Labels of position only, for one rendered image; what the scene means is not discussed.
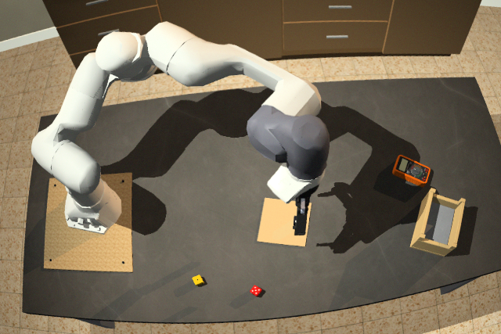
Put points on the wooden crate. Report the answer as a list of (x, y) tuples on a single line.
[(442, 224)]

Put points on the yellow die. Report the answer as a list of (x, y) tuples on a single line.
[(198, 280)]

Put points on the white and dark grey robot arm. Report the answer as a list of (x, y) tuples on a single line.
[(300, 142)]

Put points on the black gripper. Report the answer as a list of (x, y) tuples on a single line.
[(302, 211)]

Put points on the tan flat mat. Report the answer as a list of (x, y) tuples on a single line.
[(277, 222)]

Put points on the red die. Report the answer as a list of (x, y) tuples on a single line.
[(255, 291)]

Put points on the orange digital multimeter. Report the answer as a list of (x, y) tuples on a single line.
[(411, 171)]

